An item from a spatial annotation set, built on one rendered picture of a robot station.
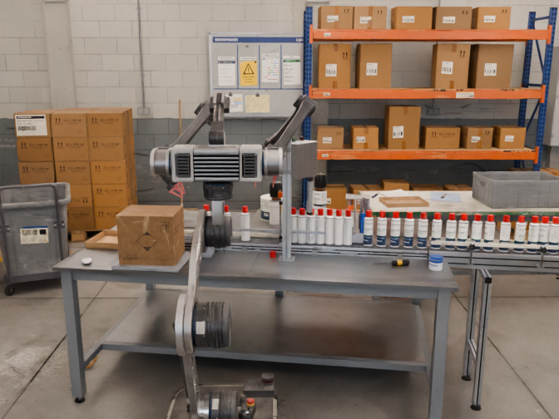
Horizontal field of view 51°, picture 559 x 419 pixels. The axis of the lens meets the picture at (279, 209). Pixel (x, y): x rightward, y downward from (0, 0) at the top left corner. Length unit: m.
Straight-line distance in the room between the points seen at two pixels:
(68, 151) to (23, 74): 1.97
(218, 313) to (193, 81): 5.61
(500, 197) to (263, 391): 2.56
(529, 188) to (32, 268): 4.05
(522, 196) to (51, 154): 4.55
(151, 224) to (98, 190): 3.46
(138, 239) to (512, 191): 2.93
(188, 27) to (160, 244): 4.89
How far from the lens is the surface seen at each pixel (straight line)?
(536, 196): 4.94
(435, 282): 3.03
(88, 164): 6.49
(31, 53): 8.18
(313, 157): 3.19
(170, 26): 7.72
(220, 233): 2.64
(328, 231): 3.33
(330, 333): 3.81
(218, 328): 2.29
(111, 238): 3.77
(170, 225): 3.07
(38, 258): 5.28
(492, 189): 4.78
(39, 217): 5.16
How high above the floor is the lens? 1.88
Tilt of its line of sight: 14 degrees down
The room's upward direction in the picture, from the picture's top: straight up
